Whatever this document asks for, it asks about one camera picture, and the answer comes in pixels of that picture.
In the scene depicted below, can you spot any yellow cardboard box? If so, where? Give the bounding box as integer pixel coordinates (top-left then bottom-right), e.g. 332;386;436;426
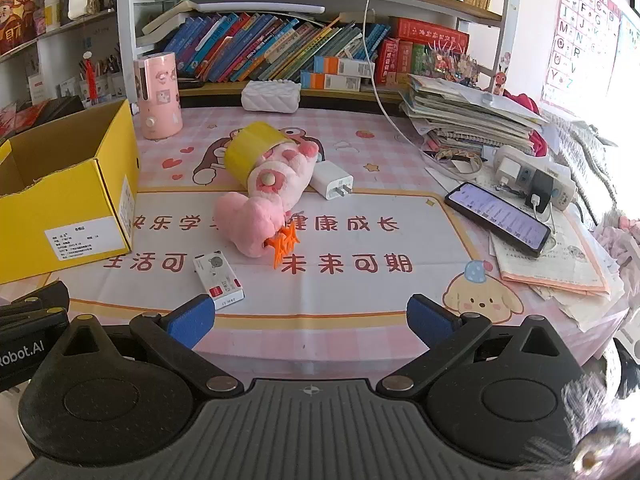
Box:
0;99;141;286

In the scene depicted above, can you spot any glittery ornament cluster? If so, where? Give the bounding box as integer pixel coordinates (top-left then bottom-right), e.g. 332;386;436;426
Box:
425;42;481;83

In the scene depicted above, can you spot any thick cream paged book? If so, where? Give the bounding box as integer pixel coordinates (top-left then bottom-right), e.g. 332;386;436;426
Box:
135;30;173;54
142;5;201;36

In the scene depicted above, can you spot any red tassel ornament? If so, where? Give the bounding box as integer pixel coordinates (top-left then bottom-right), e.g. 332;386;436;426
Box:
82;52;97;103

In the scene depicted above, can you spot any small red boxes set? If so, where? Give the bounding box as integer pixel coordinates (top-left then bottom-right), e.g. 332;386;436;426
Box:
375;39;428;86

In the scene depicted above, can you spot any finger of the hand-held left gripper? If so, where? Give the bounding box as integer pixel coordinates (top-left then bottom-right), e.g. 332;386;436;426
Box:
0;280;70;317
0;308;69;334

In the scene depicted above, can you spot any white quilted purse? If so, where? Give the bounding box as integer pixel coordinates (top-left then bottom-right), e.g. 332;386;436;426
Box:
241;80;302;112

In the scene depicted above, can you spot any white plug adapter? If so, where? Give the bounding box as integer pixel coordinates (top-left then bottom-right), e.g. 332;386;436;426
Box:
495;155;523;188

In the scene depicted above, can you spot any white corner shelf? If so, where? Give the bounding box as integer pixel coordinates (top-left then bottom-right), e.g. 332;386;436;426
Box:
0;10;121;111

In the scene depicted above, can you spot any grey knit blanket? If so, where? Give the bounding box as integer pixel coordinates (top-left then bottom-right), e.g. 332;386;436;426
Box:
545;110;640;241

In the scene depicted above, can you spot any white and wood bookshelf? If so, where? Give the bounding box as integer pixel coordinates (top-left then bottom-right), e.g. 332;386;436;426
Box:
116;0;518;106

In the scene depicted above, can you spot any black smartphone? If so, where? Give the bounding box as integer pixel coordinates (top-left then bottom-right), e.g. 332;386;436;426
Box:
444;181;552;259

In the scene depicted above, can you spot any white charger adapter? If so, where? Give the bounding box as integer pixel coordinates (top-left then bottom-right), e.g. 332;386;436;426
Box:
311;161;355;201

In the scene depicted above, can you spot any pink checkered printed tablecloth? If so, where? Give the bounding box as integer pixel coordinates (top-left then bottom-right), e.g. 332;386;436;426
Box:
0;105;631;361

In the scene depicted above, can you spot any orange and white carton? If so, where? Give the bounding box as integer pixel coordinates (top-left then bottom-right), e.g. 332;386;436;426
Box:
314;56;375;78
301;72;362;92

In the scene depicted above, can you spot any pink cloth bag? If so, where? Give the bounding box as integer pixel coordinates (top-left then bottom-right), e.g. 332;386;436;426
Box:
502;91;551;157

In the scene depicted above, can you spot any pen holder with pens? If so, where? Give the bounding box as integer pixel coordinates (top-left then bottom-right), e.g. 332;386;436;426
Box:
95;55;123;98

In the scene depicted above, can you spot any large red gift box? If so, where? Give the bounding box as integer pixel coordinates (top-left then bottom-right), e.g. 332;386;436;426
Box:
395;16;471;56

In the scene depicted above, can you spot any pink plush toy with paws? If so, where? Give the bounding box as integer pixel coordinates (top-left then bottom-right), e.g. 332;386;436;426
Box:
247;140;321;211

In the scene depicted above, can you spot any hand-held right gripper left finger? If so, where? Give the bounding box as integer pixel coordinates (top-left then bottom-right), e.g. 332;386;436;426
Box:
55;294;246;401

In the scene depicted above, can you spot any stack of notebooks and papers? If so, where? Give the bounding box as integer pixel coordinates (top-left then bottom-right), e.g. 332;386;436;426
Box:
400;74;548;148

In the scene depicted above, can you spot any black electronic keyboard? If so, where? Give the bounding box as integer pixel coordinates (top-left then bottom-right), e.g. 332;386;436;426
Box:
17;95;86;136

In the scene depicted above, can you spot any red packet in plastic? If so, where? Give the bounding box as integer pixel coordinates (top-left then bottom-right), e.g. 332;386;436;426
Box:
0;104;32;137

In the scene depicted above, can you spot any orange plastic toy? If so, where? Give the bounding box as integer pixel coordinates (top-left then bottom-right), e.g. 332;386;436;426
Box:
263;222;301;268

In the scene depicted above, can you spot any pink cartoon humidifier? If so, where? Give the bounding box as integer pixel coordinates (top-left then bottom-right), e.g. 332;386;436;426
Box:
134;52;183;141

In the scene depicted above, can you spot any open paper workbook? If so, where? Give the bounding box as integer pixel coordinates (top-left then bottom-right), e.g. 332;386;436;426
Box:
487;205;613;301

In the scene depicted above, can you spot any row of blue children's books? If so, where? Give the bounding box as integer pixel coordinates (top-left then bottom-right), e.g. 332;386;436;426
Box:
162;12;393;83

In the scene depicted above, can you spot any alphabet wall poster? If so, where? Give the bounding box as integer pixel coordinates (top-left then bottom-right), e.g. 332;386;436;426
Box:
542;0;623;103

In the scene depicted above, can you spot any small white red box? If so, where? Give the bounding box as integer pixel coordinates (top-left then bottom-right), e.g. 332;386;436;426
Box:
192;250;246;308

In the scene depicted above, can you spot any white power strip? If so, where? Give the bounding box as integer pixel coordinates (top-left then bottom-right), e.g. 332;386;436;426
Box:
492;145;578;211

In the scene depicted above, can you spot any black plug adapter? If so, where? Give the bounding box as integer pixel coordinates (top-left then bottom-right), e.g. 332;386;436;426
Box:
522;167;556;213

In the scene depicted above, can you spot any white cable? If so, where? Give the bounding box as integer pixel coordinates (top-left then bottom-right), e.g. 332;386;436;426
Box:
362;0;431;141

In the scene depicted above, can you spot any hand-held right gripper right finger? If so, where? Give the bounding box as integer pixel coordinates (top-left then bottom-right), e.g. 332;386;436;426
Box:
377;294;566;401

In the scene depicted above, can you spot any yellow sponge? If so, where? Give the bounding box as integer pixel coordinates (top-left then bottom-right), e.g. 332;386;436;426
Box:
224;122;292;188

